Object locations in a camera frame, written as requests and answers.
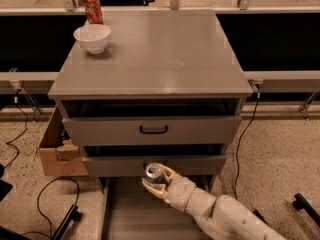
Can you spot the brown cardboard box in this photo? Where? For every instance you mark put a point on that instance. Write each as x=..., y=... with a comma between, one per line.
x=58, y=155

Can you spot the black stand leg left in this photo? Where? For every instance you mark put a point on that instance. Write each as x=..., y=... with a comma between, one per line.
x=73, y=215

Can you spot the grey middle drawer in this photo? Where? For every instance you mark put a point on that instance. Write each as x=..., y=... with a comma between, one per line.
x=129, y=161

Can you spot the white ceramic bowl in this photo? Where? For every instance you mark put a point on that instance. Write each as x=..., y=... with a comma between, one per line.
x=94, y=38

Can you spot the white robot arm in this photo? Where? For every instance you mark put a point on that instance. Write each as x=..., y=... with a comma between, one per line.
x=221, y=218

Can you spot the metal rail bracket left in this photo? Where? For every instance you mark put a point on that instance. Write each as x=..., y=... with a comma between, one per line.
x=18, y=85

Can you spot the grey drawer cabinet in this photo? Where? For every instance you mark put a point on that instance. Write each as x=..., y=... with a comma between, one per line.
x=155, y=54

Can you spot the red cola can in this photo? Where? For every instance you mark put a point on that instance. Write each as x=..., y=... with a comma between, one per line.
x=93, y=11

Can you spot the grey top drawer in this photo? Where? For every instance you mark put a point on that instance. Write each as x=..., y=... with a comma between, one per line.
x=152, y=122

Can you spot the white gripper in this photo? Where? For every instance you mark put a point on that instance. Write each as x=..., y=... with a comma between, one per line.
x=180, y=190

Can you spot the blue silver redbull can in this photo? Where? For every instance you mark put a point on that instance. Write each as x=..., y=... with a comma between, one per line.
x=154, y=173

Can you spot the black stand leg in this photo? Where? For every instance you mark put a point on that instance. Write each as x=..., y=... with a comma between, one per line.
x=73, y=215
x=301, y=203

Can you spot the black stand leg right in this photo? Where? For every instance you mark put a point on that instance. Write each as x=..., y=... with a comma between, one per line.
x=301, y=203

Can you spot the grey open bottom drawer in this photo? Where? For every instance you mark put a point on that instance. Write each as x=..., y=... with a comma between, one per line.
x=129, y=212

